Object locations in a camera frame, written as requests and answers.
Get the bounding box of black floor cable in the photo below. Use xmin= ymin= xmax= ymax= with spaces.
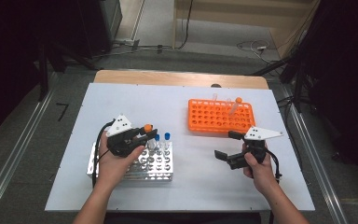
xmin=111 ymin=0 xmax=195 ymax=54

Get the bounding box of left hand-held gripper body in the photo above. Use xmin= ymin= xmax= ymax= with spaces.
xmin=105 ymin=113 xmax=148 ymax=159

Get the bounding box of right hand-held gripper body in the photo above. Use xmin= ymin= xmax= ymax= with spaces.
xmin=226 ymin=125 xmax=284 ymax=171

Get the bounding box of dark grey cabinet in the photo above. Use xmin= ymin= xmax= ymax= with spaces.
xmin=74 ymin=0 xmax=123 ymax=59

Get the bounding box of black curtain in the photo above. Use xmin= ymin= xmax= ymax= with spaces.
xmin=0 ymin=0 xmax=82 ymax=146
xmin=287 ymin=0 xmax=358 ymax=185

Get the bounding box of right hand-held gripper cable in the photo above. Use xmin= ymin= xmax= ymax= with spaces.
xmin=264 ymin=148 xmax=283 ymax=185

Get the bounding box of black tripod stand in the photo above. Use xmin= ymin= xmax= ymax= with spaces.
xmin=251 ymin=52 xmax=313 ymax=114
xmin=36 ymin=38 xmax=102 ymax=103

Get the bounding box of metal floor rail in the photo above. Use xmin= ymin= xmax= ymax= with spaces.
xmin=278 ymin=85 xmax=350 ymax=224
xmin=0 ymin=72 xmax=60 ymax=218

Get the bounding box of white metal tube rack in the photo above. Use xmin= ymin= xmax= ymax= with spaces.
xmin=86 ymin=140 xmax=174 ymax=182

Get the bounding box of left hand-held gripper cable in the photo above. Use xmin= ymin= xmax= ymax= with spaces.
xmin=90 ymin=119 xmax=117 ymax=189

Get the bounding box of person's right hand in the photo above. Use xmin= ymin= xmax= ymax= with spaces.
xmin=242 ymin=141 xmax=280 ymax=196

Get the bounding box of orange plastic tube rack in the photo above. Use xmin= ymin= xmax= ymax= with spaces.
xmin=187 ymin=98 xmax=256 ymax=135

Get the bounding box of hand-held gripper cable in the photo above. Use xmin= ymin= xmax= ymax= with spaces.
xmin=264 ymin=148 xmax=283 ymax=185
xmin=90 ymin=119 xmax=117 ymax=189

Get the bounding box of blue-capped test tube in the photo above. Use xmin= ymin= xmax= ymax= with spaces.
xmin=163 ymin=132 xmax=172 ymax=152
xmin=154 ymin=133 xmax=162 ymax=154

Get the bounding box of person's left hand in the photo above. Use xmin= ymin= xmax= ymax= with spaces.
xmin=97 ymin=130 xmax=146 ymax=191

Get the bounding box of white floor cable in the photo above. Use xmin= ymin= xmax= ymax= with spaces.
xmin=236 ymin=39 xmax=276 ymax=64

